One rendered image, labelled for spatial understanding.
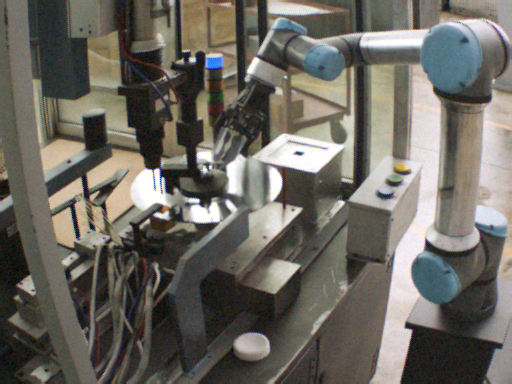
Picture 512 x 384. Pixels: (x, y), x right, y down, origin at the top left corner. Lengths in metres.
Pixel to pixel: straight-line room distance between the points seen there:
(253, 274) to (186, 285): 0.28
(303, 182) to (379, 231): 0.25
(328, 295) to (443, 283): 0.35
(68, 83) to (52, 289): 0.55
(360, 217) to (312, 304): 0.23
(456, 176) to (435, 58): 0.21
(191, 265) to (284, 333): 0.29
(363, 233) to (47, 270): 0.89
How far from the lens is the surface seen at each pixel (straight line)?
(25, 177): 0.68
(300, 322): 1.30
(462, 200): 1.08
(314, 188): 1.56
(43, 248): 0.72
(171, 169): 1.29
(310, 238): 1.55
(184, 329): 1.11
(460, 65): 0.96
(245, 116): 1.32
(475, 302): 1.31
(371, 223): 1.43
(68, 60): 1.18
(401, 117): 1.62
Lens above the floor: 1.57
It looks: 27 degrees down
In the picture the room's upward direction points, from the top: 2 degrees counter-clockwise
